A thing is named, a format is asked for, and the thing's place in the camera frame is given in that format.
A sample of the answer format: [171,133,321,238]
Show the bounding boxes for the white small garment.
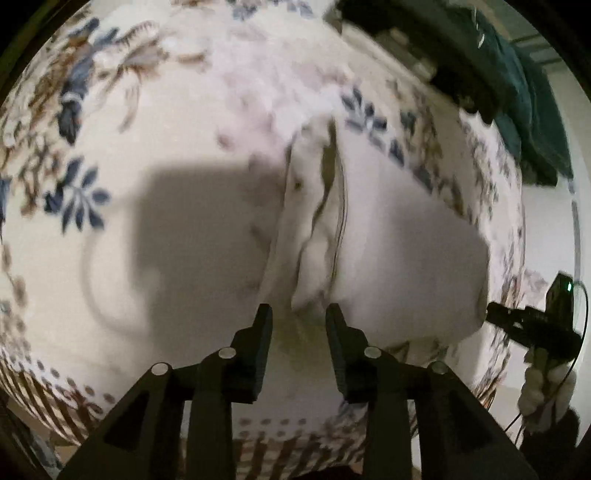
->
[256,115,493,346]

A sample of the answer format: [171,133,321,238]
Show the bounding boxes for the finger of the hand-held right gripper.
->
[485,302,525,334]

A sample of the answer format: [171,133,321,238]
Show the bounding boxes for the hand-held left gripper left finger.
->
[58,303,274,480]

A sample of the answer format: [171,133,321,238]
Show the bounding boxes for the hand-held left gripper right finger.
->
[325,303,539,480]

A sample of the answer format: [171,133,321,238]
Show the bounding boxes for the black object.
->
[331,0,511,126]

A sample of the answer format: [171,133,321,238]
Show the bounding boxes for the thin black cable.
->
[503,284,591,435]

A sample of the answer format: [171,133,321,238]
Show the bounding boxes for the dark teal cloth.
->
[468,8,576,186]

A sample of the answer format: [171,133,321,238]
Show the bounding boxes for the floral printed bedsheet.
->
[0,0,528,477]

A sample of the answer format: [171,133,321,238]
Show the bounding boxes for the person's right hand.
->
[518,346,579,433]

